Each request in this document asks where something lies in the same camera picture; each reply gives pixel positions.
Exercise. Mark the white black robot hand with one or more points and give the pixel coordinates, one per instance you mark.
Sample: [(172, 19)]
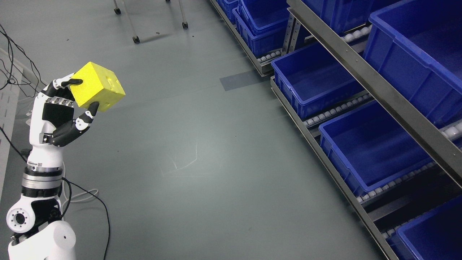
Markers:
[(52, 123)]

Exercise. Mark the yellow foam block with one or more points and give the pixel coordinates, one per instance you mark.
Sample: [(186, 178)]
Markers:
[(99, 85)]

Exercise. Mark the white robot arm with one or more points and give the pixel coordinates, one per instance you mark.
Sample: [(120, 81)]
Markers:
[(39, 233)]

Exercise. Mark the blue bin lower shelf far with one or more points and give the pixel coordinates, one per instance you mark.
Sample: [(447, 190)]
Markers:
[(313, 81)]

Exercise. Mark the blue bin shelf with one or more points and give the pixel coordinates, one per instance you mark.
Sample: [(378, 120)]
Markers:
[(313, 81), (369, 149), (416, 45)]

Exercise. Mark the blue bin lower shelf near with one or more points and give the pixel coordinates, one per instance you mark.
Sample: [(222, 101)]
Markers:
[(369, 149)]

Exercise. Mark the metal shelf rack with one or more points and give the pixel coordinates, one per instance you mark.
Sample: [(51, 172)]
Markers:
[(386, 209)]

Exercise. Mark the blue bin upper shelf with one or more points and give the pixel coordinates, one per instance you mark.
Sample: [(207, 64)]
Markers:
[(416, 45)]

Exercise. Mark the wheeled cart legs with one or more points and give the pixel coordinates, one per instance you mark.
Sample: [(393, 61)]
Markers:
[(160, 20)]

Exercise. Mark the blue stacked bins far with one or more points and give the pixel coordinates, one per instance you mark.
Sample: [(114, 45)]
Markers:
[(261, 23)]

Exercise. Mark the blue bin bottom corner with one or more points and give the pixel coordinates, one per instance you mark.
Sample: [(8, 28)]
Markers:
[(435, 235)]

